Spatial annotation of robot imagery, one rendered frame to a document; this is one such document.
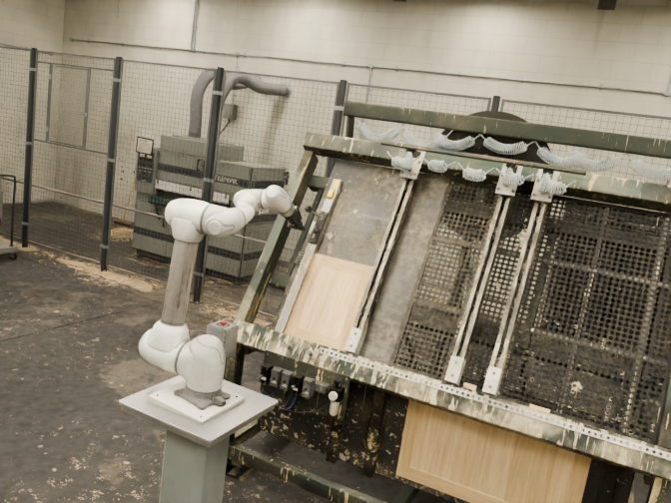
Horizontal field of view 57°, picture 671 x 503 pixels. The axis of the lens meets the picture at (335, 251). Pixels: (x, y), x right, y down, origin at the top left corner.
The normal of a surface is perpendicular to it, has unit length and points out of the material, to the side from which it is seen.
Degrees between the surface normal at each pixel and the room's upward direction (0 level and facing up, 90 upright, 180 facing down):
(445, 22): 90
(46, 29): 90
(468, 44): 90
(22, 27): 90
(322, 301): 60
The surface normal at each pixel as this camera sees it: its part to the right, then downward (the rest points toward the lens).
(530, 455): -0.43, 0.11
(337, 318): -0.29, -0.39
